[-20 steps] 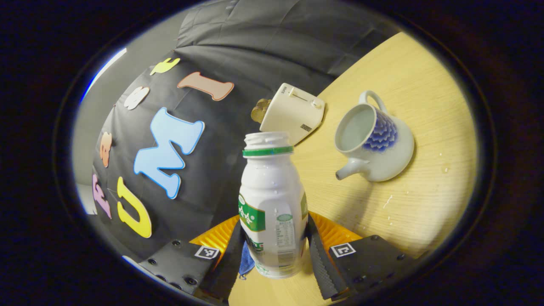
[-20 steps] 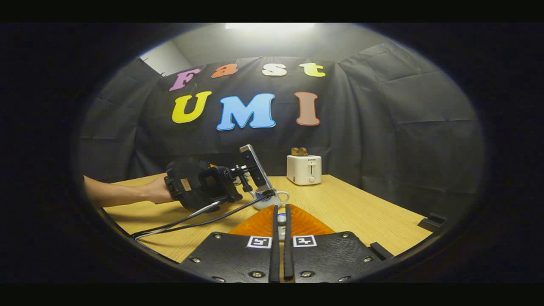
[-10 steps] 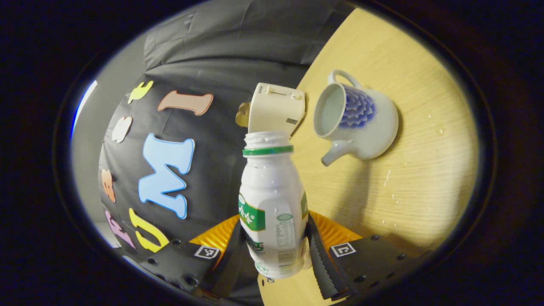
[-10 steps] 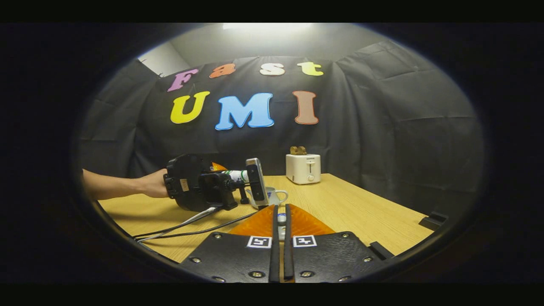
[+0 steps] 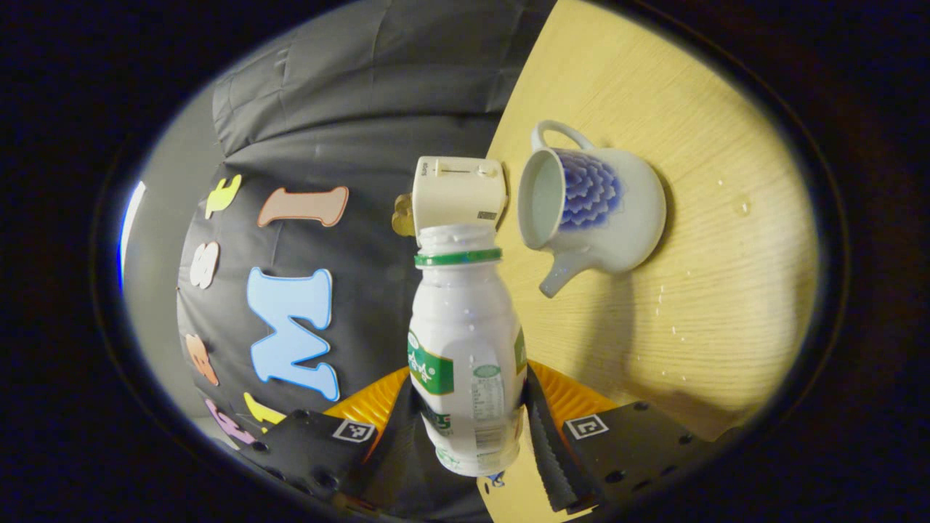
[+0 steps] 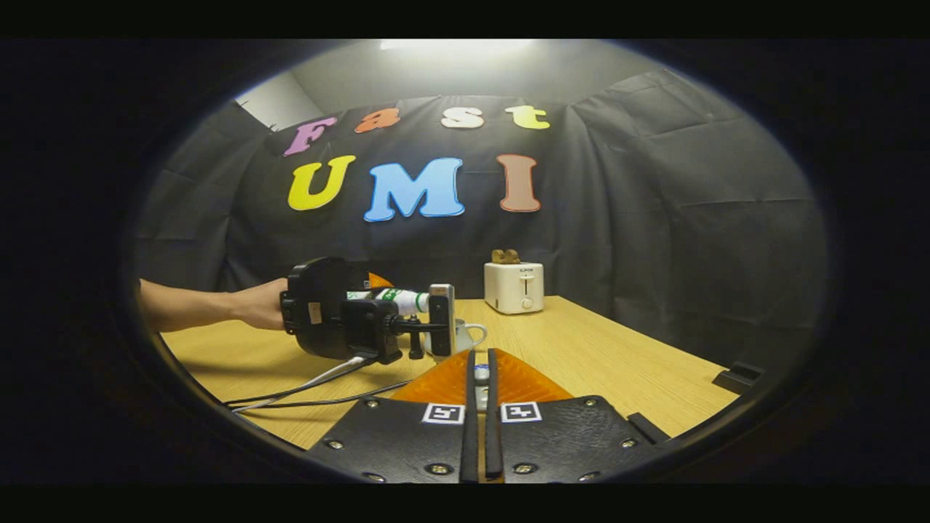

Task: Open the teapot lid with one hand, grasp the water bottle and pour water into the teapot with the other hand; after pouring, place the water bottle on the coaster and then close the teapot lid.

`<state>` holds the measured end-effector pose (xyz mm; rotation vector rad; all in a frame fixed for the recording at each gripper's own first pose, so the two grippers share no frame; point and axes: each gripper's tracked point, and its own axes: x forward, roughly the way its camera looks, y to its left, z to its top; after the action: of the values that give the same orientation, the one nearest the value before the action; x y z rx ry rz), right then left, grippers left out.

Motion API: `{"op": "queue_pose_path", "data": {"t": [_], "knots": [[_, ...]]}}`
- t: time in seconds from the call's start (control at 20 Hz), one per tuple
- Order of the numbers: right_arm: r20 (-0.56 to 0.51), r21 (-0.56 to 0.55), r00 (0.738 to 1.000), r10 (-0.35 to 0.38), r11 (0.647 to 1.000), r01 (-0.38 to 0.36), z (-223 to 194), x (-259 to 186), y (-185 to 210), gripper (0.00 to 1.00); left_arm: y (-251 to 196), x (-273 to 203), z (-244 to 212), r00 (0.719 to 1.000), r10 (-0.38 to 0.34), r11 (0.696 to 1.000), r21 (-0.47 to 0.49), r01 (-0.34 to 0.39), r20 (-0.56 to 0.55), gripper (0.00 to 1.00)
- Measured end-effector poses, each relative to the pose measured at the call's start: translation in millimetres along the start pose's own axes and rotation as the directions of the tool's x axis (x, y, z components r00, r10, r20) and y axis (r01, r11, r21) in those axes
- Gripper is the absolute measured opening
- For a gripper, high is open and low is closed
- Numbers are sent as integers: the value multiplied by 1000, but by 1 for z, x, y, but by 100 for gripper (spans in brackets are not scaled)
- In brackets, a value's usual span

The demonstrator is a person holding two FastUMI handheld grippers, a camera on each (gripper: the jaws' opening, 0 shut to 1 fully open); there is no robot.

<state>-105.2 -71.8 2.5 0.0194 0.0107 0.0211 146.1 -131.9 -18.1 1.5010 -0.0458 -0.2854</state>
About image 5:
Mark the black backdrop cloth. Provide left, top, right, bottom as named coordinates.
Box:
left=177, top=0, right=557, bottom=445

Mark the white toaster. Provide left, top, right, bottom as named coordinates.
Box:
left=412, top=156, right=508, bottom=239

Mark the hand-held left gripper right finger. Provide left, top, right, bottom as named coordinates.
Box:
left=523, top=361, right=742, bottom=514

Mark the white plastic water bottle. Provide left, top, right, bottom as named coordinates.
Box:
left=407, top=224, right=527, bottom=478

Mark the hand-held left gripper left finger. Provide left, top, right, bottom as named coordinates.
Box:
left=240, top=367, right=422, bottom=520

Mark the white blue-patterned teacup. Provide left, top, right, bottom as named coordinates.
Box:
left=517, top=120, right=667, bottom=299

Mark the toasted bread slice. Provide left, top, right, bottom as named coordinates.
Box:
left=392, top=193, right=416, bottom=237

